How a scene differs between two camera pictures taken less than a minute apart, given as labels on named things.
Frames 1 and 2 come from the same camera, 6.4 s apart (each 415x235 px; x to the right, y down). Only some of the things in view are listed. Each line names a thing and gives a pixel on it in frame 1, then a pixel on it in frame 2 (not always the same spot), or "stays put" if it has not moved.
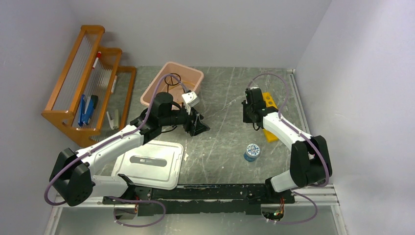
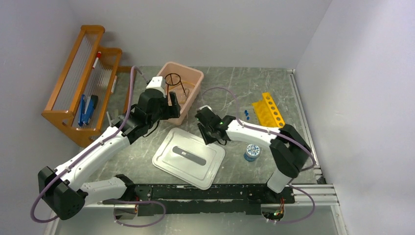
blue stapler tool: x=87 y=108 stays put
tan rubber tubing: x=182 y=82 stays put
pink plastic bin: x=192 y=80 stays put
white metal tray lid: x=155 y=163 to x=189 y=157
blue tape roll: x=252 y=151 stays put
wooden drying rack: x=91 y=101 stays put
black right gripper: x=245 y=118 to x=207 y=139
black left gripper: x=196 y=127 to x=171 y=111
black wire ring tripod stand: x=172 y=84 stays put
